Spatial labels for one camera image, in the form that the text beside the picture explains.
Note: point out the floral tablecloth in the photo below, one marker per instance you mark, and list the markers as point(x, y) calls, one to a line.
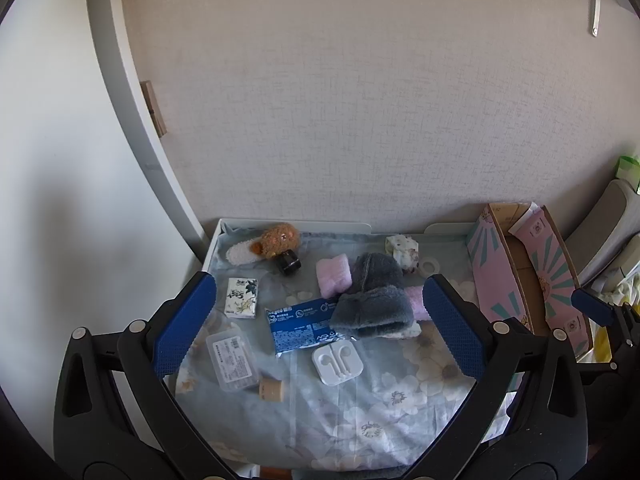
point(380, 410)

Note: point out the clear plastic box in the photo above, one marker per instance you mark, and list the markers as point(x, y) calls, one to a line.
point(231, 360)

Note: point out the blue foil packet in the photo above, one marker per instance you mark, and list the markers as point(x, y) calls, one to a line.
point(297, 329)

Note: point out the beige cushion headboard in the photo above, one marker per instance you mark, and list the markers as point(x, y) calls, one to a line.
point(607, 225)

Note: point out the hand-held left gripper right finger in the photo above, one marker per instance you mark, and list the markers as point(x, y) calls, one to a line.
point(452, 327)

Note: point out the brown plush toy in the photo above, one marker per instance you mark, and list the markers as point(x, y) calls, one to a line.
point(277, 241)

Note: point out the white door frame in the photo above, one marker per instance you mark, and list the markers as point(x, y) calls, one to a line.
point(135, 110)

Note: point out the grey knit hat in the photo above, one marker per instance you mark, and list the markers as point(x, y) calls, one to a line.
point(372, 302)

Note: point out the pink printed cardboard box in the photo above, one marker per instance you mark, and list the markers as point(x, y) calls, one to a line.
point(525, 280)

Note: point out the pink fluffy towel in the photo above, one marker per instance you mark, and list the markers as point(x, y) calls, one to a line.
point(334, 274)

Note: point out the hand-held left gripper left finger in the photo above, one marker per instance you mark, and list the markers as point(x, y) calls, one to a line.
point(182, 327)

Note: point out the wooden wall block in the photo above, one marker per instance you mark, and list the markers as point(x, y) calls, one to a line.
point(152, 107)

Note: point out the pink fluffy sock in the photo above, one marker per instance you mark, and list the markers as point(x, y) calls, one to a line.
point(416, 302)

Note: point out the green package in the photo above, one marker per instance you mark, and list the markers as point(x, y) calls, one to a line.
point(629, 167)

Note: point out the white desk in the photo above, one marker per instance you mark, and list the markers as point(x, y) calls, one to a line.
point(300, 224)

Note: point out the white cloth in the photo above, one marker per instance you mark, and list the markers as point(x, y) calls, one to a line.
point(405, 332)

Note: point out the small black jar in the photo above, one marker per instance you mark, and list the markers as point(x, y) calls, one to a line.
point(290, 264)

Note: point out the floral print pouch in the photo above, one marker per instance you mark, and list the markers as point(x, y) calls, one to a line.
point(402, 252)

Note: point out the white oval pad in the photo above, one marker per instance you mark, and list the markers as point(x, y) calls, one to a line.
point(241, 253)

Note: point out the cork stopper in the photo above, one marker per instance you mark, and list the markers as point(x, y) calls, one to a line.
point(271, 390)

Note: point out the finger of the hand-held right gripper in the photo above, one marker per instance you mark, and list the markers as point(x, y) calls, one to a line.
point(592, 306)

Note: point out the white earphone case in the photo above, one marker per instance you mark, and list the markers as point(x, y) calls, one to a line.
point(337, 364)

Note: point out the white tape roll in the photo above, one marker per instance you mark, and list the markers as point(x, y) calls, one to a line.
point(430, 265)

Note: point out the floral tissue pack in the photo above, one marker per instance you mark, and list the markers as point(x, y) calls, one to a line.
point(243, 298)

